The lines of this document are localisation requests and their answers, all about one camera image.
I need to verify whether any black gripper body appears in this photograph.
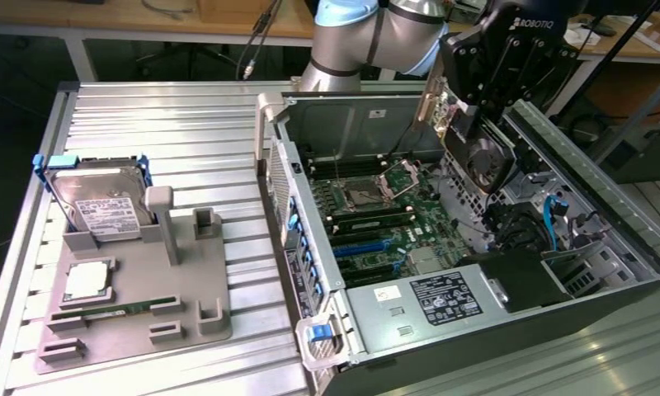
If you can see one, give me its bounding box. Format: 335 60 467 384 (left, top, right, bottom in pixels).
472 0 590 54

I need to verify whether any graphics card black cooler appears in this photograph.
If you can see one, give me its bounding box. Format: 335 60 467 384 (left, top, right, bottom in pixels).
416 75 522 194

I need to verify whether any green electronics pile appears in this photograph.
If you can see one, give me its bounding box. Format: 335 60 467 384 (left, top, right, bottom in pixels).
451 0 488 20

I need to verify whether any black slanted pole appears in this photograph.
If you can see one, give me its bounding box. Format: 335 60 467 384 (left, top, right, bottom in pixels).
604 0 660 65

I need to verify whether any black monitor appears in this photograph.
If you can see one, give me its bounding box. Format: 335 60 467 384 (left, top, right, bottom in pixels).
582 0 660 18

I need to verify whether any black box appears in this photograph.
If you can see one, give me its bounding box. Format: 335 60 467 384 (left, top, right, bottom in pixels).
604 127 660 185

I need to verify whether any metal socket cover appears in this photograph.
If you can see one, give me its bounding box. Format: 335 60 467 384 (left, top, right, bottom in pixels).
376 158 423 195

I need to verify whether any grey perforated drive cage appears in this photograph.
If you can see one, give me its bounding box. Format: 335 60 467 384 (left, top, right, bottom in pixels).
438 152 511 207

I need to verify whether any black RAM slot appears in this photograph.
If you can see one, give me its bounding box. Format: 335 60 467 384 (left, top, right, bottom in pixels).
311 169 389 178
311 163 387 172
309 156 385 165

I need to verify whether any CPU socket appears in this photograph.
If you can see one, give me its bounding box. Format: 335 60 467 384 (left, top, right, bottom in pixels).
337 177 389 212

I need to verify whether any green motherboard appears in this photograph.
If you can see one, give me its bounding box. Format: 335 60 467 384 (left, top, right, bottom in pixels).
307 155 478 290

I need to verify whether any black labelled RAM stick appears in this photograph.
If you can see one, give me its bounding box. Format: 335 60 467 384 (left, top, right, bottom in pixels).
332 212 417 233

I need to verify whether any black chair base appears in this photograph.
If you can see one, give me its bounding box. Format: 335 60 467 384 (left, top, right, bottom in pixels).
135 40 248 82

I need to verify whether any silver chipset heat sink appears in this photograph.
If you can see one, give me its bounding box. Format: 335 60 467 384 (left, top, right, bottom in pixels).
408 248 440 274

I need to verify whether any blue expansion slot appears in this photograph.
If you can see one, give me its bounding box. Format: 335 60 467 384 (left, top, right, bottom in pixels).
333 242 389 257

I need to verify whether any grey disk bay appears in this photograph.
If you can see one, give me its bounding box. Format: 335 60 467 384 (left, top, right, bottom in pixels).
542 247 610 299

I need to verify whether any black air shroud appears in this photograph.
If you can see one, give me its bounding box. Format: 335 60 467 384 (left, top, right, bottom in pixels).
454 250 575 314

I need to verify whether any black expansion slot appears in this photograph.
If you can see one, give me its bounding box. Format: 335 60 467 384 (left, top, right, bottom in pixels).
340 263 396 286

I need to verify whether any grey power supply unit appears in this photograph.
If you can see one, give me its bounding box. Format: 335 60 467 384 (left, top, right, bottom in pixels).
344 263 511 361

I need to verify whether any hard disk blue caddy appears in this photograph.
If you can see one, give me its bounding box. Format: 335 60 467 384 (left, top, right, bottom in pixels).
31 153 155 244

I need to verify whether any open black PC case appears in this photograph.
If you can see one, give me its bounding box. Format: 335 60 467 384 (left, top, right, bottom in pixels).
255 80 660 396

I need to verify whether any grey parts rack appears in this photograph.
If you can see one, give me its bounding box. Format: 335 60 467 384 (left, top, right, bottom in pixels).
35 185 236 376

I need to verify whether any green RAM stick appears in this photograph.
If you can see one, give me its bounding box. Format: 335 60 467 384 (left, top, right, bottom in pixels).
52 297 177 321

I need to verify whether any silver CPU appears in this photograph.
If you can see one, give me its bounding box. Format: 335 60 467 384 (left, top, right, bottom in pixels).
64 263 111 300

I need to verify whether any wooden desk white frame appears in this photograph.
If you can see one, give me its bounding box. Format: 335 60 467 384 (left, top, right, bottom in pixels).
0 0 317 83
444 7 660 119

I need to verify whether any aluminium profile frame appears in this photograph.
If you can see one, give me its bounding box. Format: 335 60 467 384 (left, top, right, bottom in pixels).
591 72 660 166

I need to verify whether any grey hanging cable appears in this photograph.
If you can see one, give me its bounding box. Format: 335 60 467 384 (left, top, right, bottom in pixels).
241 0 285 80

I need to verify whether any blue wire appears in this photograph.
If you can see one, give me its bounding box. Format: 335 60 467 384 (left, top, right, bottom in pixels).
542 193 568 252

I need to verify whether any black wire bundle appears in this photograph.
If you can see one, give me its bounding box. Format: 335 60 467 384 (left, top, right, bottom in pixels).
482 200 550 253

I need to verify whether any grey case latch handle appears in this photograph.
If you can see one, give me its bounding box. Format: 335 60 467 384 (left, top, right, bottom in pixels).
295 312 349 371

